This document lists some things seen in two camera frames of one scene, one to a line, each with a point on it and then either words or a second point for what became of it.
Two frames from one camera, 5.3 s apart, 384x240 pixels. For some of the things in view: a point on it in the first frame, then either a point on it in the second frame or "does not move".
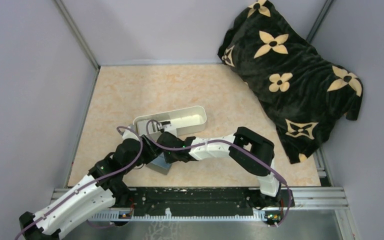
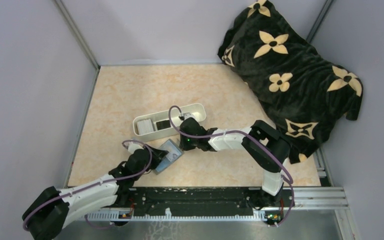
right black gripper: x=170 y=159 -> x=185 y=147
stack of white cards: x=142 y=127 does not move
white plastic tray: x=182 y=122 does not move
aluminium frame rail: x=308 y=198 does not move
